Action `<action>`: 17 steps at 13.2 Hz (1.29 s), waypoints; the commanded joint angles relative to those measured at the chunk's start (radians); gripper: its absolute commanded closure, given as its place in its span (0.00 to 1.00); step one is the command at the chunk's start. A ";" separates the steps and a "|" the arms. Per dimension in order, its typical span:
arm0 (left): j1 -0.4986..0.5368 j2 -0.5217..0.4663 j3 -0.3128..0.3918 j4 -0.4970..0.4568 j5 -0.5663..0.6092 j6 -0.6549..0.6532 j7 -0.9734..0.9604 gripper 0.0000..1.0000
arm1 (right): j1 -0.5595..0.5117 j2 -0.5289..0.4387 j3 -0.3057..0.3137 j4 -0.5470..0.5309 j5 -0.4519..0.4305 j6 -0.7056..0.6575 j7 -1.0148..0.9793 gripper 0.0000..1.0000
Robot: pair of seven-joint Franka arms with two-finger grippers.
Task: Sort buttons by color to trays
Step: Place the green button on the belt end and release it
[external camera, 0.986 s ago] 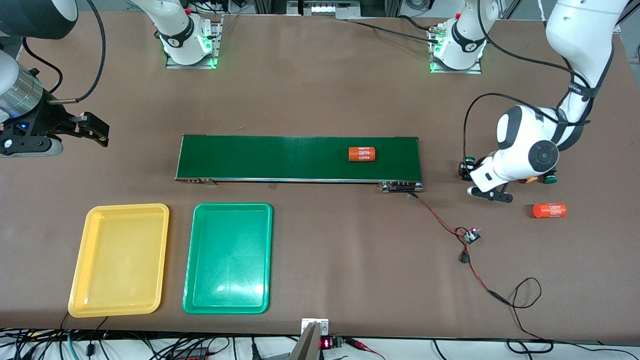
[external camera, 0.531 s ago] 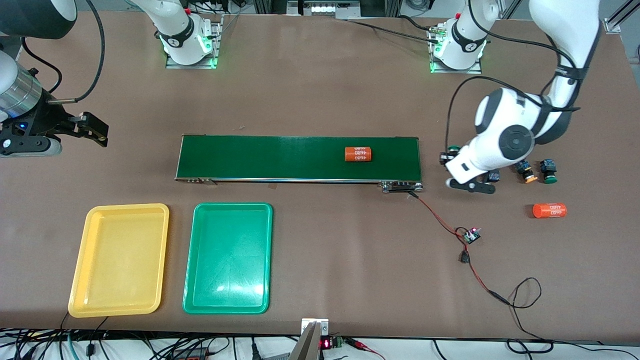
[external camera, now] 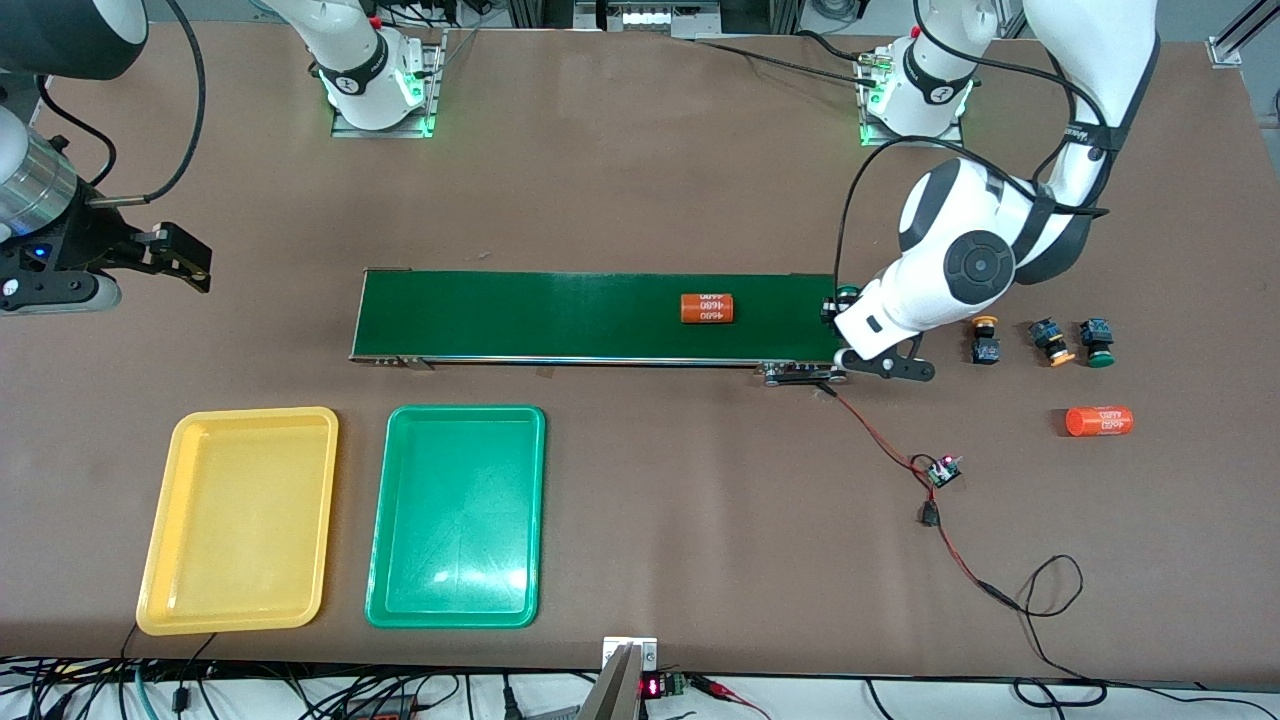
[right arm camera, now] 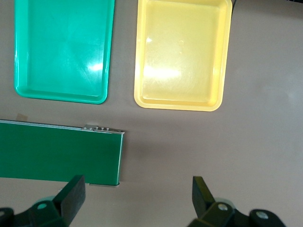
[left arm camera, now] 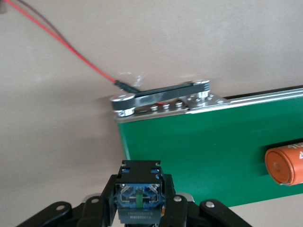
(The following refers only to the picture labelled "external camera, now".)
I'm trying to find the green conveyor belt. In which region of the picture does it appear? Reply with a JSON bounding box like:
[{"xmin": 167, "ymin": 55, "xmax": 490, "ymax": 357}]
[{"xmin": 348, "ymin": 267, "xmax": 849, "ymax": 387}]

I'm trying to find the yellow plastic tray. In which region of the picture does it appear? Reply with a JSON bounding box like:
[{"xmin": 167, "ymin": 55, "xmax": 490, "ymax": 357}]
[{"xmin": 135, "ymin": 405, "xmax": 341, "ymax": 637}]

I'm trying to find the silver metal box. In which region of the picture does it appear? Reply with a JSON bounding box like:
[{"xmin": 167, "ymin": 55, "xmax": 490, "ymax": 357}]
[{"xmin": 575, "ymin": 0, "xmax": 721, "ymax": 39}]

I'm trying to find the green plastic tray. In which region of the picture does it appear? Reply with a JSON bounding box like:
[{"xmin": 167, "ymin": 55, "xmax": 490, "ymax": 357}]
[{"xmin": 364, "ymin": 403, "xmax": 548, "ymax": 630}]

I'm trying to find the red clip lead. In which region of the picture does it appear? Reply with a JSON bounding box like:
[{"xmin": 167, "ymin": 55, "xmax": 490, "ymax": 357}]
[{"xmin": 690, "ymin": 675, "xmax": 771, "ymax": 720}]

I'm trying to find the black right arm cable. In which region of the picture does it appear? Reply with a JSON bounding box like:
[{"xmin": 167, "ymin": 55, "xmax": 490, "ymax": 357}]
[{"xmin": 88, "ymin": 0, "xmax": 208, "ymax": 209}]

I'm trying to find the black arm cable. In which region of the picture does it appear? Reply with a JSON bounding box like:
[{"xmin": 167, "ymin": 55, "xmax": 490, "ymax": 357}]
[
  {"xmin": 88, "ymin": 0, "xmax": 208, "ymax": 209},
  {"xmin": 833, "ymin": 0, "xmax": 1111, "ymax": 296}
]

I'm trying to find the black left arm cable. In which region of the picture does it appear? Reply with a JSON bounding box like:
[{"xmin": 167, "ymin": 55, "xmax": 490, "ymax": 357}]
[{"xmin": 833, "ymin": 0, "xmax": 1111, "ymax": 296}]

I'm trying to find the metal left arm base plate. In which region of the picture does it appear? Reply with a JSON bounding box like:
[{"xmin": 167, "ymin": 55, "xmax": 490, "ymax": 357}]
[{"xmin": 858, "ymin": 50, "xmax": 966, "ymax": 149}]

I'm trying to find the red and black power cable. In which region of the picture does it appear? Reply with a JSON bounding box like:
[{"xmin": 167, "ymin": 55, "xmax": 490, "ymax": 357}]
[{"xmin": 815, "ymin": 383, "xmax": 1109, "ymax": 707}]

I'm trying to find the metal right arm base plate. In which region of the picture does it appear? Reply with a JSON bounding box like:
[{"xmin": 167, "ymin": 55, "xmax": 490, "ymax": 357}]
[{"xmin": 330, "ymin": 35, "xmax": 443, "ymax": 139}]

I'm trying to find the black cable on table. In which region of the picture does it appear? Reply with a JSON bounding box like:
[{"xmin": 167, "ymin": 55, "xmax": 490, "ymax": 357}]
[{"xmin": 690, "ymin": 28, "xmax": 881, "ymax": 89}]

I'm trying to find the grey metal camera bracket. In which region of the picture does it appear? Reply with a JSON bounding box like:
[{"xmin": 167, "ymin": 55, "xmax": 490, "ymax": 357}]
[{"xmin": 578, "ymin": 636, "xmax": 659, "ymax": 720}]

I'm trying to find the aluminium frame profile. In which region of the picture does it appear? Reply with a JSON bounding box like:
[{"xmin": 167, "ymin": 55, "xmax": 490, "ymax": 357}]
[{"xmin": 1208, "ymin": 0, "xmax": 1280, "ymax": 69}]

